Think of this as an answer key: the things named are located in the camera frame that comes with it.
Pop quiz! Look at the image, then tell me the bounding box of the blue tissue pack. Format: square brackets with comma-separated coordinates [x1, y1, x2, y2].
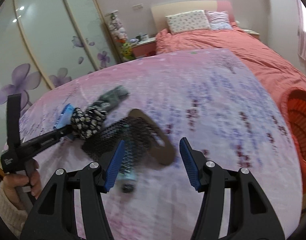
[53, 103, 75, 141]

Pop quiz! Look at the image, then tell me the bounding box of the black daisy print cloth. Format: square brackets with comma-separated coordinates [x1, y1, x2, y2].
[70, 106, 108, 140]

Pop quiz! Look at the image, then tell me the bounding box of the teal cosmetic tube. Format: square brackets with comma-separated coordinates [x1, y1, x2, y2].
[117, 125, 140, 193]

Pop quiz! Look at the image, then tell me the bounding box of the brown hair clip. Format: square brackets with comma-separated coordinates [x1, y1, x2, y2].
[128, 108, 176, 166]

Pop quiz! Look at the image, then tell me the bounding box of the green terry sock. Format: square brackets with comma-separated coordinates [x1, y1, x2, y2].
[91, 86, 129, 112]

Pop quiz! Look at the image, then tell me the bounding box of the black mesh net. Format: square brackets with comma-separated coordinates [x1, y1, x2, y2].
[82, 117, 151, 162]

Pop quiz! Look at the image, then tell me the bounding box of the cream knit sleeve forearm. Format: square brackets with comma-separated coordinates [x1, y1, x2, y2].
[0, 182, 28, 239]

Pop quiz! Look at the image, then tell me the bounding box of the person's left hand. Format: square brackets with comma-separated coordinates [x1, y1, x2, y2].
[3, 160, 41, 210]

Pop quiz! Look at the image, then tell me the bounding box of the orange plastic laundry basket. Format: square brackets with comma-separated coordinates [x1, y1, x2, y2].
[278, 87, 306, 160]

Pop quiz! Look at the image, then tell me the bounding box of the pink floral bed sheet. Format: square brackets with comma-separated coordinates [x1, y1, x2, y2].
[20, 49, 302, 239]

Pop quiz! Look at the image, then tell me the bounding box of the floral sliding wardrobe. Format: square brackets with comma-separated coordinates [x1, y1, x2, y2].
[0, 0, 119, 147]

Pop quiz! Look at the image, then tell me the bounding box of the coral orange duvet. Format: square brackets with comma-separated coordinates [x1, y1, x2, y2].
[155, 22, 306, 100]

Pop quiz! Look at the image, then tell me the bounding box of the plush toy column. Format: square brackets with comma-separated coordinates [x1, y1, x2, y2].
[105, 10, 135, 62]

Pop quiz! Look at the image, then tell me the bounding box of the pink nightstand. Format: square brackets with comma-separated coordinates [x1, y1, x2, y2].
[131, 37, 156, 59]

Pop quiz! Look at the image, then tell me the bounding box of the pink curtain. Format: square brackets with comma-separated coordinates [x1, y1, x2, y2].
[297, 0, 306, 62]

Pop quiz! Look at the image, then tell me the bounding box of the right bedside table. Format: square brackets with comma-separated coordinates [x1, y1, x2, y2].
[243, 29, 260, 40]

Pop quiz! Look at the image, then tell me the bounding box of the pink striped pillow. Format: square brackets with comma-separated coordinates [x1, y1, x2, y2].
[206, 11, 232, 30]

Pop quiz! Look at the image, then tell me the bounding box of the floral white pillow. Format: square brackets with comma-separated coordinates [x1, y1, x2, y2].
[165, 10, 210, 34]

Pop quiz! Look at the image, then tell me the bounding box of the cream pink headboard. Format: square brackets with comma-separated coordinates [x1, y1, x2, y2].
[151, 0, 235, 32]

